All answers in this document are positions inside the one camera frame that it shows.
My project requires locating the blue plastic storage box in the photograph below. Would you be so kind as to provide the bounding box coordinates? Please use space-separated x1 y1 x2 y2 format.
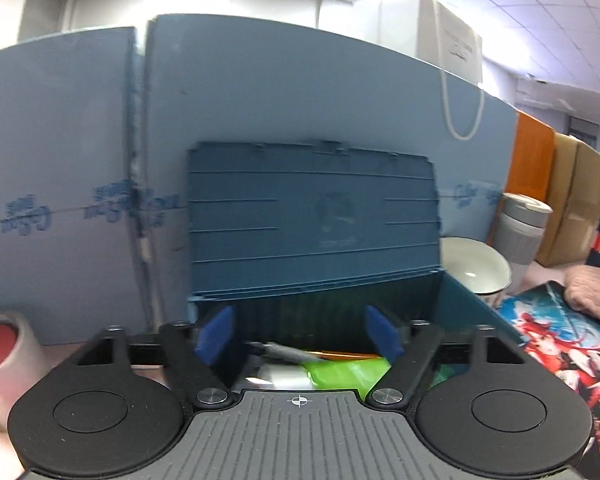
185 138 527 397

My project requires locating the blue foam board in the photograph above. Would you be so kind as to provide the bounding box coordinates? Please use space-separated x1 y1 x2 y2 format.
142 13 519 322
0 26 149 347

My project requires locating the white ceramic bowl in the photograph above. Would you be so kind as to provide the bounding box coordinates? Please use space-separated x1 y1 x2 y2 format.
440 236 512 306

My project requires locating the grey insulated tumbler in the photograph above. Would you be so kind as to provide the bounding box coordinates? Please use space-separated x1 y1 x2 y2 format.
489 192 554 281

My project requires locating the printed desk mat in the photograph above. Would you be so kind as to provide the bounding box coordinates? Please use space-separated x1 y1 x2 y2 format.
495 280 600 480

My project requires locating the silver foil packet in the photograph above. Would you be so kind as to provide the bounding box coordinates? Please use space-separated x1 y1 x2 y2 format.
249 340 327 364

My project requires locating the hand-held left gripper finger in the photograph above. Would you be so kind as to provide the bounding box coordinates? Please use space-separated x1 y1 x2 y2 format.
364 304 532 407

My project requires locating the clear tape roll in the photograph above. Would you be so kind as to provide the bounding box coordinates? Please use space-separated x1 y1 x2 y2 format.
0 310 49 412

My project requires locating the orange board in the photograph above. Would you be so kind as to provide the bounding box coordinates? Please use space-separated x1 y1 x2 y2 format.
511 111 556 201

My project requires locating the large cardboard box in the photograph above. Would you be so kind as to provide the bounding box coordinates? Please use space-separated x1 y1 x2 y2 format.
535 132 600 268

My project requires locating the white paper bag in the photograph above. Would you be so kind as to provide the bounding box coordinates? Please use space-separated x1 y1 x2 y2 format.
377 0 486 142

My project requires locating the orange pencil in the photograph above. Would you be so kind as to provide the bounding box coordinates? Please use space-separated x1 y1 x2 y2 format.
309 349 382 361

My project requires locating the pink fluffy cloth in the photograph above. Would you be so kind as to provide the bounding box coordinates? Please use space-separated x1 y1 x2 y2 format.
562 265 600 331

